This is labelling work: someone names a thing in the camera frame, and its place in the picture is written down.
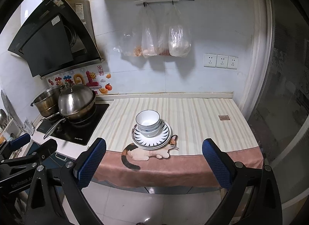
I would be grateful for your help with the clear plastic bag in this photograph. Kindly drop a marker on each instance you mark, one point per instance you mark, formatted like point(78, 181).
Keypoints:
point(179, 41)
point(130, 41)
point(149, 41)

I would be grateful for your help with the white blue leaf pattern plate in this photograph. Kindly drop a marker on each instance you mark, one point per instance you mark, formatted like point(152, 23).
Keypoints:
point(163, 132)

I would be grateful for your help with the white wall socket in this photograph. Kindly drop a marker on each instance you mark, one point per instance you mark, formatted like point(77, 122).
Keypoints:
point(209, 60)
point(233, 62)
point(222, 61)

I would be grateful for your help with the stainless steel wok lid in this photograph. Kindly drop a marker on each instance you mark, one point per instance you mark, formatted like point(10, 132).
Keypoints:
point(77, 99)

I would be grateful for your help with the white dish rack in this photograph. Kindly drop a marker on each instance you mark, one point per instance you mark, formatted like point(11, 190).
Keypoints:
point(9, 128)

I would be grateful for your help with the frosted glass sliding door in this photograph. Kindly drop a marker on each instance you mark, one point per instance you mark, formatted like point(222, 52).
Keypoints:
point(282, 94)

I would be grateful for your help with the white colourful dotted bowl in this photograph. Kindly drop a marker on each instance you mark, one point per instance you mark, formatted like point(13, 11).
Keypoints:
point(149, 132)

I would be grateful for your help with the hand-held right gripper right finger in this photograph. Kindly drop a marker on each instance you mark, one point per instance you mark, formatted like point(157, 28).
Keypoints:
point(216, 164)

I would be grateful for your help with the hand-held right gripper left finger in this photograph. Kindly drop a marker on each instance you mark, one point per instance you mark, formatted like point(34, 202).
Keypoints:
point(90, 163)

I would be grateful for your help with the striped cat print tablecloth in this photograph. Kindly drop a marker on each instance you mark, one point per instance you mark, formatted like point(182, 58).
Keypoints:
point(193, 123)

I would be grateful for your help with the stainless steel stock pot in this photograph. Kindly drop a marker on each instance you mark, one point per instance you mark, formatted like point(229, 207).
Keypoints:
point(45, 101)

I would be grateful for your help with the black induction cooktop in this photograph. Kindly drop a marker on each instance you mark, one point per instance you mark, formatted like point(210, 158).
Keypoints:
point(82, 128)

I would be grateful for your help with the black range hood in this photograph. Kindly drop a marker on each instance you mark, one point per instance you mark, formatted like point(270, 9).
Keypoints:
point(48, 39)

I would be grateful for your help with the colourful fruit wall stickers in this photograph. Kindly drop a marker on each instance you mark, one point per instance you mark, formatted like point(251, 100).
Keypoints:
point(82, 81)

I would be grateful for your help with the blue cabinet drawer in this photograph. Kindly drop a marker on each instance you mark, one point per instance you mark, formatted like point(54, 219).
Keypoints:
point(60, 164)

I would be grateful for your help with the white blue-rimmed bowl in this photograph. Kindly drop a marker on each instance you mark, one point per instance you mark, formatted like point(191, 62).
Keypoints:
point(147, 120)

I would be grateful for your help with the small brown cloth tag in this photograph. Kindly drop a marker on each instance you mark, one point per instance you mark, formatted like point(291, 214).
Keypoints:
point(223, 118)

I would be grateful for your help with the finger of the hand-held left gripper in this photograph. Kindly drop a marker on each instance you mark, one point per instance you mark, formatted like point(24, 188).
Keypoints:
point(48, 149)
point(20, 141)

